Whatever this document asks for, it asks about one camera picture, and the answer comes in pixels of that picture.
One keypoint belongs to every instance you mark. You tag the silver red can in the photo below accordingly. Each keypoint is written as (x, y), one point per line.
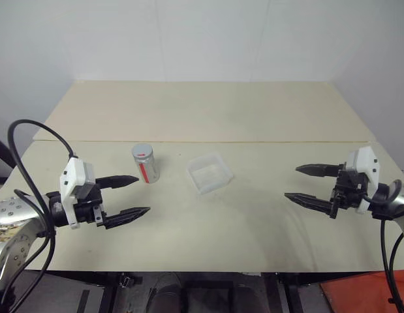
(151, 171)

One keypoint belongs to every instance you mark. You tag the dark brown slanted bar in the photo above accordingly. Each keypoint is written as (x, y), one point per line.
(1, 156)

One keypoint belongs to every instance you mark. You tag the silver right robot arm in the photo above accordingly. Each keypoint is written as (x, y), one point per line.
(402, 199)

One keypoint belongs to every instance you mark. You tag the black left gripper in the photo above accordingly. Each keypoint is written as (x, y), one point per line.
(90, 210)

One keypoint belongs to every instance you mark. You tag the clear plastic tray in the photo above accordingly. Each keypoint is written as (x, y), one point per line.
(208, 174)

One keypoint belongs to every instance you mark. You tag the orange sheet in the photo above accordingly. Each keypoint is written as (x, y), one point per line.
(358, 293)

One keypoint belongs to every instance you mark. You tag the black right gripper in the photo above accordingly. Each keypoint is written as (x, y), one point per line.
(350, 190)

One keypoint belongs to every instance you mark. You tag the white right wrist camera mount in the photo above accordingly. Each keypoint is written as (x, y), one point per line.
(368, 163)

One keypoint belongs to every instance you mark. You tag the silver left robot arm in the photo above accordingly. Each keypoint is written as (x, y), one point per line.
(15, 228)

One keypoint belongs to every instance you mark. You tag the black table frame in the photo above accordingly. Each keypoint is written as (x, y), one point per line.
(108, 293)

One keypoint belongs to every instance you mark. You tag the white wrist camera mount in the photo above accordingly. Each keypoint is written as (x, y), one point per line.
(368, 163)
(71, 172)

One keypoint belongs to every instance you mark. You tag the dark rounded shape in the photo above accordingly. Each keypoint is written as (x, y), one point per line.
(165, 293)

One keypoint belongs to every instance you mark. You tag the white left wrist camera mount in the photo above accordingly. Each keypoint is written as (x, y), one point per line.
(71, 172)

